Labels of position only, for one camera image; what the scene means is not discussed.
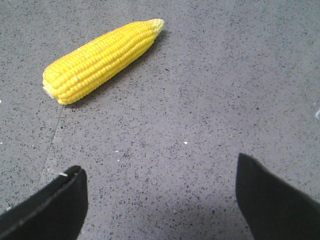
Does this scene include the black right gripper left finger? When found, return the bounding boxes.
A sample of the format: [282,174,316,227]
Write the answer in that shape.
[0,165,88,240]

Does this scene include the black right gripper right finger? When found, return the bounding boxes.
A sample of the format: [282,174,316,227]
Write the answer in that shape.
[235,153,320,240]

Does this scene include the yellow corn cob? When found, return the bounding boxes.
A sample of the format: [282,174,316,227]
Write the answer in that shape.
[42,18,165,105]

